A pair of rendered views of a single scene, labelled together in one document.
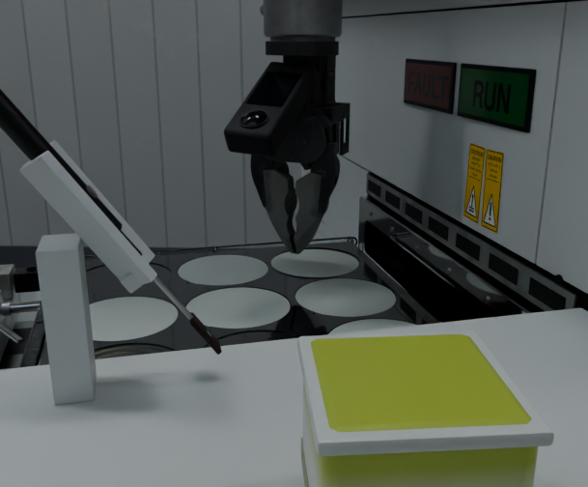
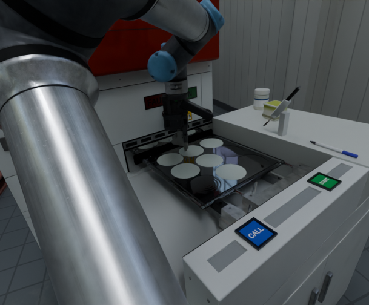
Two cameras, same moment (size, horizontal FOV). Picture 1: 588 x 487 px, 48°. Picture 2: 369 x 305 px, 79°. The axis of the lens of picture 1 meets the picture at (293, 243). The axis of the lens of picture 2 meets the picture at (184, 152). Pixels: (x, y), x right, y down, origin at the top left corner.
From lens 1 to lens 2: 116 cm
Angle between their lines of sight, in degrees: 99
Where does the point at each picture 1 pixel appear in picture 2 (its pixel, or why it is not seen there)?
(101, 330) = (240, 170)
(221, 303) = (209, 162)
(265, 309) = (208, 156)
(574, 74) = (204, 84)
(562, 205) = (206, 105)
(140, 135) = not seen: outside the picture
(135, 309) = (225, 171)
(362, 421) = not seen: hidden behind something
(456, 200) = not seen: hidden behind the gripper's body
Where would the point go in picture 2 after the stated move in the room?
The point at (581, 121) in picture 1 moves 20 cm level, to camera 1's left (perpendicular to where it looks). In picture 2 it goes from (207, 91) to (232, 100)
